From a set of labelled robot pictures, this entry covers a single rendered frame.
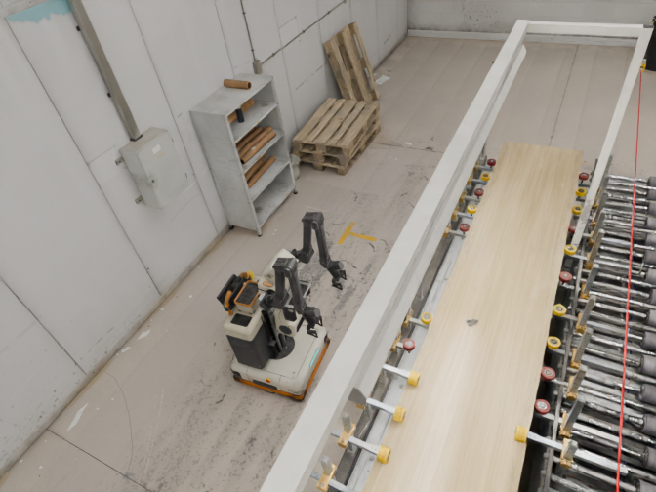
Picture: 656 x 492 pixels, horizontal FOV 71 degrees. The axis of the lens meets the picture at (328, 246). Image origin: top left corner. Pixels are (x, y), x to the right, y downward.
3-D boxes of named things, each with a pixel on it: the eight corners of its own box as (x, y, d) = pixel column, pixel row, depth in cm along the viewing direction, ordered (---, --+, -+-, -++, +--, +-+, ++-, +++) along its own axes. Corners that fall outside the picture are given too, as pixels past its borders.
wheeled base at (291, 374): (233, 382, 397) (225, 366, 380) (266, 324, 438) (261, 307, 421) (304, 404, 374) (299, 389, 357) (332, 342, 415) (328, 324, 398)
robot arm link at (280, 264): (276, 251, 273) (269, 263, 267) (298, 258, 270) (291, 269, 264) (278, 295, 306) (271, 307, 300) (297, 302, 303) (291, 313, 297)
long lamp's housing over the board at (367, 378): (327, 391, 130) (324, 377, 125) (504, 57, 278) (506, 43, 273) (366, 407, 125) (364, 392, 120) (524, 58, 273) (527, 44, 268)
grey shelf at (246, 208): (229, 228, 556) (187, 110, 451) (268, 186, 611) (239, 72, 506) (260, 236, 538) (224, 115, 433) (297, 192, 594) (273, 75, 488)
